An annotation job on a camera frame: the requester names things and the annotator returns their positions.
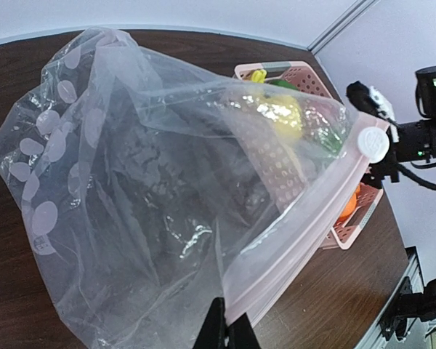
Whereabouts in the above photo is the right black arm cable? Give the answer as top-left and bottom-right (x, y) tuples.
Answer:
(395, 161), (436, 193)

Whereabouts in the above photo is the orange toy orange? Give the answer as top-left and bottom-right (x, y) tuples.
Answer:
(339, 192), (357, 221)

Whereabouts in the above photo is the front aluminium rail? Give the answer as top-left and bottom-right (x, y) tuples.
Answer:
(356, 247), (427, 349)

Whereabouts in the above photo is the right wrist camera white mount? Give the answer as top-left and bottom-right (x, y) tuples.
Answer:
(346, 81), (397, 126)

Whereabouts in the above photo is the clear zip top bag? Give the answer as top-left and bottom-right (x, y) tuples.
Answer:
(0, 28), (389, 348)

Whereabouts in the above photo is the yellow toy banana bunch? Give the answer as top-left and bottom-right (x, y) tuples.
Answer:
(250, 69), (267, 84)

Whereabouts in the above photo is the right aluminium frame post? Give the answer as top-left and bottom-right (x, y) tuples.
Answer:
(307, 0), (378, 55)

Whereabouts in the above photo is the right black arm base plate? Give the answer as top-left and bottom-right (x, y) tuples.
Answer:
(379, 276), (436, 340)

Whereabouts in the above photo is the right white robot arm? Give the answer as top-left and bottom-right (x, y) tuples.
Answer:
(348, 65), (436, 191)

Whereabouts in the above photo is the yellow toy pear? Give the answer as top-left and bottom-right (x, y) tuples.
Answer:
(256, 93), (303, 143)

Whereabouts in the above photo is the pink perforated plastic basket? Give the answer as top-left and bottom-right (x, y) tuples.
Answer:
(234, 61), (384, 250)

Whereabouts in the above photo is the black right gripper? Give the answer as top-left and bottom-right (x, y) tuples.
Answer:
(361, 145), (400, 189)

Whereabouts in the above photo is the green toy bell pepper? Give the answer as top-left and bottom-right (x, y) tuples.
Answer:
(268, 79), (344, 153)

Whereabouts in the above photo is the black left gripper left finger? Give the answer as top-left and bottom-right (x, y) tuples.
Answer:
(195, 297), (227, 349)

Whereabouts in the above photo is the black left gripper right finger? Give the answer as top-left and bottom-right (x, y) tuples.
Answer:
(228, 313), (261, 349)

